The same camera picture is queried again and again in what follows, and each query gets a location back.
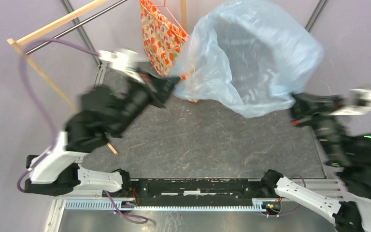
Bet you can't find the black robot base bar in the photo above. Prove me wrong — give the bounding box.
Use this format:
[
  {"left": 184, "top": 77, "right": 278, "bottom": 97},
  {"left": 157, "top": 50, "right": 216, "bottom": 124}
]
[{"left": 102, "top": 177, "right": 292, "bottom": 207}]

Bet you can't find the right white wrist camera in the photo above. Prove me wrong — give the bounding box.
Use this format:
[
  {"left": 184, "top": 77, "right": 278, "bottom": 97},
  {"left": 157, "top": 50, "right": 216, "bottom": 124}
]
[{"left": 329, "top": 88, "right": 371, "bottom": 116}]

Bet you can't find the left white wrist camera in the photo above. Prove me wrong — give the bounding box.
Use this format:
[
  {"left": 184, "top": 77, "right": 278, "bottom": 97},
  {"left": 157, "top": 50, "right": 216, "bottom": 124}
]
[{"left": 98, "top": 48, "right": 138, "bottom": 77}]

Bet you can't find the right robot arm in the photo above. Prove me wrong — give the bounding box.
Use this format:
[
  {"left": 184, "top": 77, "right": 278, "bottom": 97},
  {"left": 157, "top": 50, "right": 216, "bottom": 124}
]
[{"left": 259, "top": 89, "right": 371, "bottom": 232}]

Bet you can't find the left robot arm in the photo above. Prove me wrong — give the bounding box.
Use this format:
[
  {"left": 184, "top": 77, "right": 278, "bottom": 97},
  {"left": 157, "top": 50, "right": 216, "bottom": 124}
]
[{"left": 18, "top": 68, "right": 181, "bottom": 197}]

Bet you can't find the light blue plastic bag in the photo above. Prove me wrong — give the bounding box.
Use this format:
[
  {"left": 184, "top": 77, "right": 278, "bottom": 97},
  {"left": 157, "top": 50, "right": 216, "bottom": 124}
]
[{"left": 170, "top": 0, "right": 324, "bottom": 118}]

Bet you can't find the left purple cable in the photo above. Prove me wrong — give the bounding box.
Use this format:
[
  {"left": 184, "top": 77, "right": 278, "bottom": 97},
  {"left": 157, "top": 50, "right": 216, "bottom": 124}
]
[{"left": 16, "top": 38, "right": 148, "bottom": 224}]

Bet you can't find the pink clothes hanger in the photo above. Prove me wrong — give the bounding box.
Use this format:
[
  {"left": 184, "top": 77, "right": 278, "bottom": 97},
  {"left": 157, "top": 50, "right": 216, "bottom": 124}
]
[{"left": 153, "top": 0, "right": 188, "bottom": 33}]

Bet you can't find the wooden clothes rack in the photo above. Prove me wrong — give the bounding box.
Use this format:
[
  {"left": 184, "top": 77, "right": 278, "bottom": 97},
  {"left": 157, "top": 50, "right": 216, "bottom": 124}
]
[{"left": 7, "top": 0, "right": 188, "bottom": 156}]

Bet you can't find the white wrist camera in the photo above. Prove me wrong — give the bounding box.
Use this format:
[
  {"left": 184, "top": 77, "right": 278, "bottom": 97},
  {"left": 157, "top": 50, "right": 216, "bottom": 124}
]
[
  {"left": 98, "top": 48, "right": 138, "bottom": 77},
  {"left": 329, "top": 88, "right": 371, "bottom": 116}
]

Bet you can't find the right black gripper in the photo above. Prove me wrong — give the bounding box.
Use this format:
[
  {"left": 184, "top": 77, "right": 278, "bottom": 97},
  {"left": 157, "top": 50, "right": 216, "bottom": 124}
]
[{"left": 276, "top": 85, "right": 347, "bottom": 162}]

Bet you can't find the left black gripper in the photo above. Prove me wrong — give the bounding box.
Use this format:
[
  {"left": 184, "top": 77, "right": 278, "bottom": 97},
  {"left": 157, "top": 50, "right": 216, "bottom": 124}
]
[{"left": 117, "top": 68, "right": 186, "bottom": 137}]

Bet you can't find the floral orange cloth bag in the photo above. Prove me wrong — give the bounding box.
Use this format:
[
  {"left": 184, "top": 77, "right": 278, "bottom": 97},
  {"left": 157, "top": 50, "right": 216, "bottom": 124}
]
[{"left": 139, "top": 0, "right": 189, "bottom": 77}]

